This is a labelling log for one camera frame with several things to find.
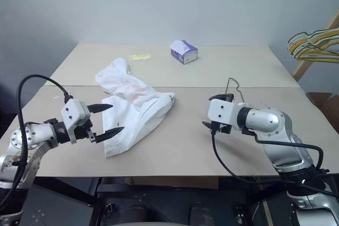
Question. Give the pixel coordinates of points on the grey rounded robot torso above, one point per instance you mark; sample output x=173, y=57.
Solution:
x=159, y=221

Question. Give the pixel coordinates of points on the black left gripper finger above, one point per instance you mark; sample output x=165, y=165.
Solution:
x=106, y=136
x=99, y=107

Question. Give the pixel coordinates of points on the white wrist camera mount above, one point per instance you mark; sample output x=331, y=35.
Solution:
x=221, y=112
x=72, y=112

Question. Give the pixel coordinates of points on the white garment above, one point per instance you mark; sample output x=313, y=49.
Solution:
x=137, y=115

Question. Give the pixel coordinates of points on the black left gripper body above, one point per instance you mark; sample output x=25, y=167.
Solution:
x=86, y=130

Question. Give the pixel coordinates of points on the dark rounded shape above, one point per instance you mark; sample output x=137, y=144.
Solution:
x=198, y=214

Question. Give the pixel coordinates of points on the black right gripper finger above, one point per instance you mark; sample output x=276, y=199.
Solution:
x=223, y=97
x=208, y=125

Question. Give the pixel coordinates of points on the brown cardboard box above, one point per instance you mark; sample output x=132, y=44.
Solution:
x=321, y=104

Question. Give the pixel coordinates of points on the wooden clothes rack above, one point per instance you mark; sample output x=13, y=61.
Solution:
x=304, y=66

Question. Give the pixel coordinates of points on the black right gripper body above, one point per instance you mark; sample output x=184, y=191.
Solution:
x=223, y=128

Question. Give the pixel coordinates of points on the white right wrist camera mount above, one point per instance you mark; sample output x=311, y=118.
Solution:
x=221, y=112

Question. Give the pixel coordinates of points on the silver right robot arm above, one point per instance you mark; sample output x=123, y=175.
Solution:
x=267, y=120

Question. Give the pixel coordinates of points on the yellow plastic packet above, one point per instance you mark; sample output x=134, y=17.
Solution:
x=140, y=57

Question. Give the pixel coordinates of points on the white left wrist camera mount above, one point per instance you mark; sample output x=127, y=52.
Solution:
x=72, y=112

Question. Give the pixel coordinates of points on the purple white tissue box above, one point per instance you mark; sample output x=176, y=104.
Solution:
x=185, y=52

